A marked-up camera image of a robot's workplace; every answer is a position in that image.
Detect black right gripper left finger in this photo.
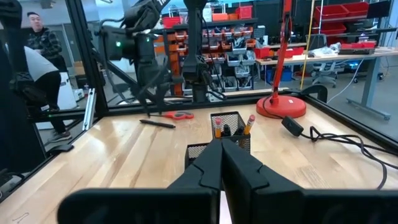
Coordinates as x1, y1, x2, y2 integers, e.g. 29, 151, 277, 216
57, 138, 223, 224

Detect orange pencil with eraser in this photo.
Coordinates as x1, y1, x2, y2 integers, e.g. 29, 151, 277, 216
243, 114, 257, 136
214, 116, 223, 139

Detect black lamp power cable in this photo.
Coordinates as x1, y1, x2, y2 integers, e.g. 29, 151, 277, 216
262, 95, 398, 190

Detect silver aluminium extrusion bars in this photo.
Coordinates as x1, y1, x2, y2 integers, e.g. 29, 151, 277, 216
81, 88, 98, 131

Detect yellow hanging rope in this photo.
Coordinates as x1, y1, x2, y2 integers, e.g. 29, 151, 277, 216
298, 0, 316, 91

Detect white cabinet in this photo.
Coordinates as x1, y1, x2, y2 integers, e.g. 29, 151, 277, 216
57, 72, 78, 110

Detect red handled scissors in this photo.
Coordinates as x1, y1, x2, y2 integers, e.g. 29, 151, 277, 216
148, 110, 195, 121

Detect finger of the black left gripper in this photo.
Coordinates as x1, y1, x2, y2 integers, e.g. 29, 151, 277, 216
139, 88, 151, 118
157, 81, 171, 114

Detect black curved bracket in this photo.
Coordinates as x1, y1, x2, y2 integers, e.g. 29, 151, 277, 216
299, 84, 329, 104

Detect grey office chair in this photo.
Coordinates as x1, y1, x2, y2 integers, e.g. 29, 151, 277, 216
306, 33, 340, 88

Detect wooden workbench grey legs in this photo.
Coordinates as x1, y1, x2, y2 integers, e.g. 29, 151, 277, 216
254, 46, 398, 121

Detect black bulky equipment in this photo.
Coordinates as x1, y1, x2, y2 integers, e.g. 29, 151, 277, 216
0, 0, 47, 175

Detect parts bin shelf rack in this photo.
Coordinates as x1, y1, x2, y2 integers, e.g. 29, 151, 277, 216
154, 4, 261, 96

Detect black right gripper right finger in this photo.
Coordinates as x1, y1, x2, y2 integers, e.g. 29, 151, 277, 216
222, 138, 398, 224

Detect black table cage frame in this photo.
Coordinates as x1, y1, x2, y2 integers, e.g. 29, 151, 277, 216
0, 0, 398, 203

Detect red desk lamp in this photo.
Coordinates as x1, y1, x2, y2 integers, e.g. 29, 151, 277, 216
255, 0, 308, 119

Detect black mesh desk organizer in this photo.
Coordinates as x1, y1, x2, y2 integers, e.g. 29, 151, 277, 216
185, 111, 252, 170

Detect person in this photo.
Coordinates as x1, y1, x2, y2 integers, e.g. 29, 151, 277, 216
4, 43, 73, 144
25, 11, 68, 73

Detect red storage bin shelf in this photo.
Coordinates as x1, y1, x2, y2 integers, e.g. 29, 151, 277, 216
312, 1, 379, 44

